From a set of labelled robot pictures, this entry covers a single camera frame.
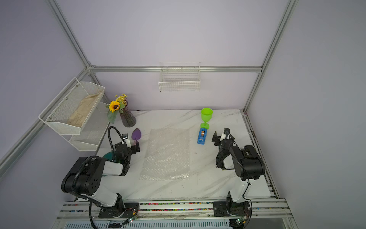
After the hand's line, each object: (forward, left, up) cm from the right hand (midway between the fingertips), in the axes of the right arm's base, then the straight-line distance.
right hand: (223, 134), depth 96 cm
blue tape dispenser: (+2, +14, -4) cm, 15 cm away
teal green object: (-10, +79, -8) cm, 80 cm away
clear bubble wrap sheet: (-13, +39, -6) cm, 41 cm away
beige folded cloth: (-3, +84, +24) cm, 88 cm away
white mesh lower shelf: (0, +86, +7) cm, 86 cm away
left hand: (-4, +65, -1) cm, 65 cm away
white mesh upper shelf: (+4, +93, +22) cm, 96 cm away
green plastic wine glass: (+12, +11, +7) cm, 18 cm away
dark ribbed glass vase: (+14, +68, +5) cm, 70 cm away
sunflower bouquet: (+12, +71, +18) cm, 74 cm away
